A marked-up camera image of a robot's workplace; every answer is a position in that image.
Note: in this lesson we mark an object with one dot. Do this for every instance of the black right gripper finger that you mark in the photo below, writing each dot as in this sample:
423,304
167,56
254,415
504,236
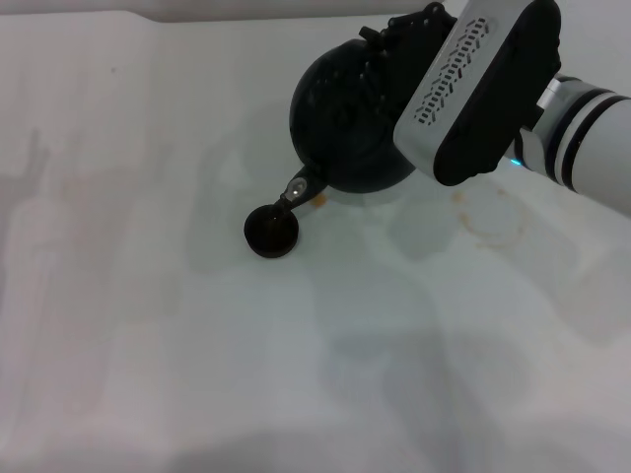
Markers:
399,79
419,29

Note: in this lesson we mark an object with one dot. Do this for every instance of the white and black wrist camera box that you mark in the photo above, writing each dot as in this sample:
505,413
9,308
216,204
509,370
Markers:
473,93

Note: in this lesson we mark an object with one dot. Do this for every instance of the dark brown round teacup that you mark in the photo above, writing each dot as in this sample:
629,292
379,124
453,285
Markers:
271,236

